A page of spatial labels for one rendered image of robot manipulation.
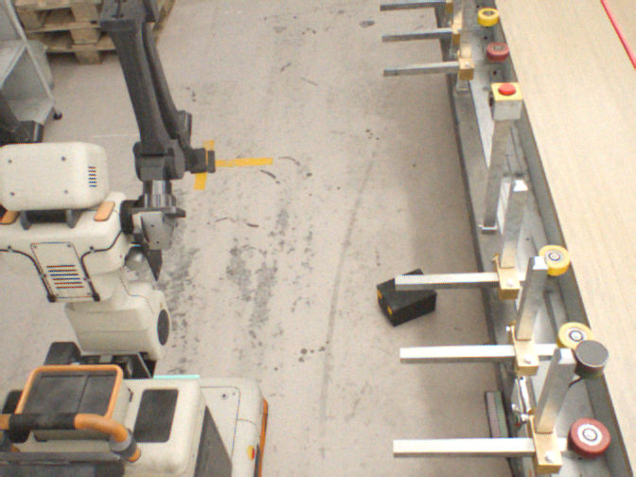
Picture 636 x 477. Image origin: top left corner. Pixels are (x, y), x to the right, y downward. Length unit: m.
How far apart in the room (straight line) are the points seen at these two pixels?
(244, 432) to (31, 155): 1.15
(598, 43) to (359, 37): 2.09
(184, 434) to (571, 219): 1.17
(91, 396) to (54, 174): 0.53
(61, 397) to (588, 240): 1.40
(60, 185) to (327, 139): 2.25
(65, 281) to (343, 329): 1.38
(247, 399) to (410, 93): 2.21
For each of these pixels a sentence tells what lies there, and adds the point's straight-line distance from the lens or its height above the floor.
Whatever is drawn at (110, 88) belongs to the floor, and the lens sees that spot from 4.42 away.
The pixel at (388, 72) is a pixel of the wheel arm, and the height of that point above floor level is 0.84.
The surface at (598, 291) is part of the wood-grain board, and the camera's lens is 1.82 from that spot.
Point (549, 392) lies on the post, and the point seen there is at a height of 1.05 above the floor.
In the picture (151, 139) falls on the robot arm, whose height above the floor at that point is 1.33.
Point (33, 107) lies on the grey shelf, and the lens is 4.22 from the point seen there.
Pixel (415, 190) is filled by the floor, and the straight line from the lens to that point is 3.31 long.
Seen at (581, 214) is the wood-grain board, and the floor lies 0.90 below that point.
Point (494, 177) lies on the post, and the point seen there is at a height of 0.93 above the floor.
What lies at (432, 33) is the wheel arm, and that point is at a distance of 2.81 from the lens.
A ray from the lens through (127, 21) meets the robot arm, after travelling 1.51.
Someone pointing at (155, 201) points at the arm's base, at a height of 1.23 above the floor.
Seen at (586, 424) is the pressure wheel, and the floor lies 0.91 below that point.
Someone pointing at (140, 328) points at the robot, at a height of 0.83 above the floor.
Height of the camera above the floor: 2.28
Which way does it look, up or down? 47 degrees down
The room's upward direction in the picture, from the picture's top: 8 degrees counter-clockwise
